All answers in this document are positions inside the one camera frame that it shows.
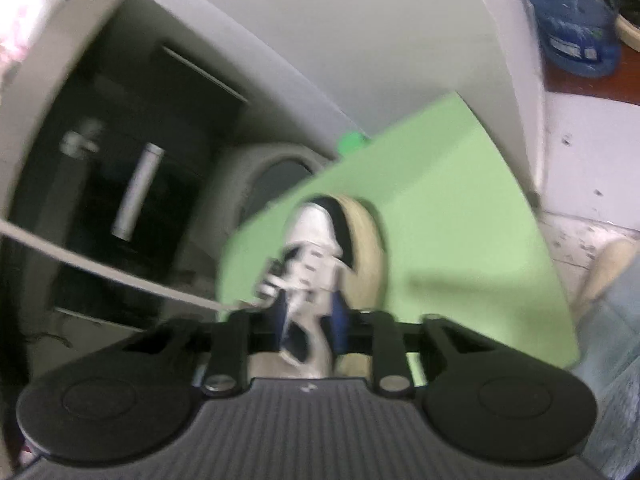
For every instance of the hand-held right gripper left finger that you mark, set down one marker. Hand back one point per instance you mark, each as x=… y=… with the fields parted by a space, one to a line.
x=281 y=321

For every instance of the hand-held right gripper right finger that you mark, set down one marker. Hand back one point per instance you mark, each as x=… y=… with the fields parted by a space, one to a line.
x=340 y=327

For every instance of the white and black sneaker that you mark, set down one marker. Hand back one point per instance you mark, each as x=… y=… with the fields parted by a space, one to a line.
x=367 y=245

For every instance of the white shoelace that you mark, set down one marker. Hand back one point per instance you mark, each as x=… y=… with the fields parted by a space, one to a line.
x=100 y=265

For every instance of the white round fan housing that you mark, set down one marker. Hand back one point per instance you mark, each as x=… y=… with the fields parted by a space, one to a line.
x=260 y=170

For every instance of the green foam board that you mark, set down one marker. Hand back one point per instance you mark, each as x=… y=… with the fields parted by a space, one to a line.
x=475 y=220

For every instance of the green round cap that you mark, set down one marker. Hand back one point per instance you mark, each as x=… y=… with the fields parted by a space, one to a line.
x=352 y=142

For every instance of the black cabinet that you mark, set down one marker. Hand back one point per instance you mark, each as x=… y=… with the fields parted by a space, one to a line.
x=125 y=160

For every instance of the white plastic valve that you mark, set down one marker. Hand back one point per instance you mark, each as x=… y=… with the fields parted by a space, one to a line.
x=80 y=140

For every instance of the beige slipper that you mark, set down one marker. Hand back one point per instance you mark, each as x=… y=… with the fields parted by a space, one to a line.
x=605 y=270

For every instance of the white board panel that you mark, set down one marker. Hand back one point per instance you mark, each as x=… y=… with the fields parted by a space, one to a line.
x=425 y=35

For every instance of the blue water jug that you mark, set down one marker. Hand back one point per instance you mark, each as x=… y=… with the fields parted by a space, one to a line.
x=575 y=20

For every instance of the tape roll with black cloth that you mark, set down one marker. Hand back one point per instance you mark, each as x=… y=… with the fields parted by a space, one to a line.
x=629 y=32

